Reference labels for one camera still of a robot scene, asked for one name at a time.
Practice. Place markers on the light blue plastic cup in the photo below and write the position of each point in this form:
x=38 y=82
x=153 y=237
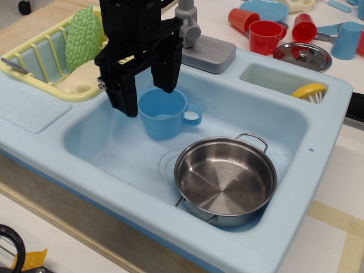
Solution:
x=165 y=114

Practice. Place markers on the yellow tape piece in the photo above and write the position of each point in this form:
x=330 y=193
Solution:
x=28 y=261

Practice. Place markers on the blue plastic utensil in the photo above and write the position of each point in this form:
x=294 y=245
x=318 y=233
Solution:
x=339 y=6

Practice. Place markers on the stainless steel pot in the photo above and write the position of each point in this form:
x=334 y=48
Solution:
x=225 y=181

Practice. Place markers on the yellow dish rack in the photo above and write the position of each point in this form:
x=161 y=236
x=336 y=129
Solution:
x=43 y=57

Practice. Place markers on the green bitter melon toy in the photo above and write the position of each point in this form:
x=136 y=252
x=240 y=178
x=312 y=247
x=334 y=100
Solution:
x=83 y=38

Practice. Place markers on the blue plastic plate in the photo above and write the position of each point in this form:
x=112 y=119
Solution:
x=268 y=10

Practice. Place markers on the red cup lying left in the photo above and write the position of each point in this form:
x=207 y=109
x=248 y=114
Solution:
x=242 y=19

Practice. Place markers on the cream plastic toy item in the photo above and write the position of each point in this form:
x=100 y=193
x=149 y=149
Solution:
x=299 y=5

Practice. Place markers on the black caster wheel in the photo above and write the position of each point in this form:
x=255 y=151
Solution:
x=24 y=7

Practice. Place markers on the blue cup upside down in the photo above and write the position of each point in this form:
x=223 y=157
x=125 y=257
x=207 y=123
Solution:
x=347 y=41

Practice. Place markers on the metal utensil handle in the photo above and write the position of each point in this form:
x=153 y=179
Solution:
x=14 y=68

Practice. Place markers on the black bar at right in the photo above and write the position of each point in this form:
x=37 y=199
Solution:
x=355 y=109

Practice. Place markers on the steel pot lid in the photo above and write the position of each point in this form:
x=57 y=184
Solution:
x=305 y=55

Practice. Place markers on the blue plastic knife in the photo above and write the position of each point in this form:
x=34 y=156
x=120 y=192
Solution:
x=330 y=30

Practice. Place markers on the red cup front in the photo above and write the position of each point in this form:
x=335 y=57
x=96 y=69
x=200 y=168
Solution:
x=264 y=36

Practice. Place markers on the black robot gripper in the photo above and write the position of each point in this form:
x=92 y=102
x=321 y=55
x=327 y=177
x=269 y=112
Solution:
x=137 y=39

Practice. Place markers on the yellow dish brush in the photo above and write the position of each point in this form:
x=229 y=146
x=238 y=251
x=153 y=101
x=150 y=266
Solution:
x=313 y=93

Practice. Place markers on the grey toy faucet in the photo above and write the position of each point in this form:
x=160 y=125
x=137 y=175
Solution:
x=199 y=51

